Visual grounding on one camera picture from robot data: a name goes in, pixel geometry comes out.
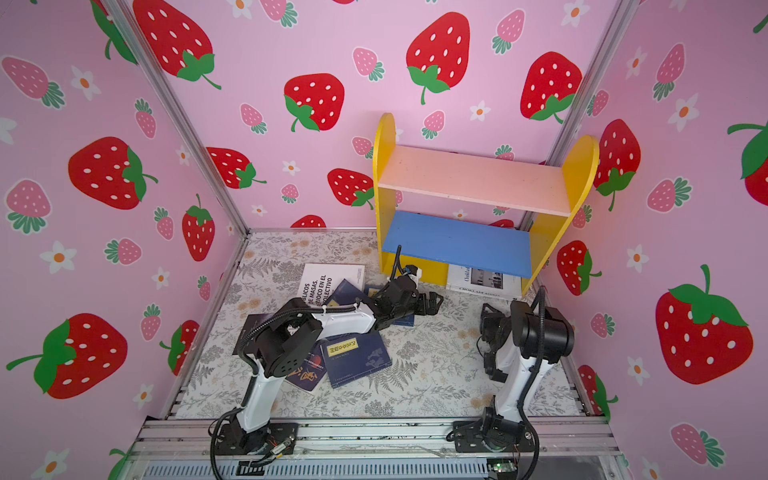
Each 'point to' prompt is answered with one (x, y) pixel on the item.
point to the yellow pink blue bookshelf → (435, 209)
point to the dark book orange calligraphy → (311, 373)
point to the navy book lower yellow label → (350, 357)
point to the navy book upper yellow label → (345, 294)
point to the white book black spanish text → (319, 281)
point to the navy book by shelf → (404, 320)
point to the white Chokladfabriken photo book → (483, 282)
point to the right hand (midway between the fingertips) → (483, 305)
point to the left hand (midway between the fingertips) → (436, 298)
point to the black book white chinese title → (250, 323)
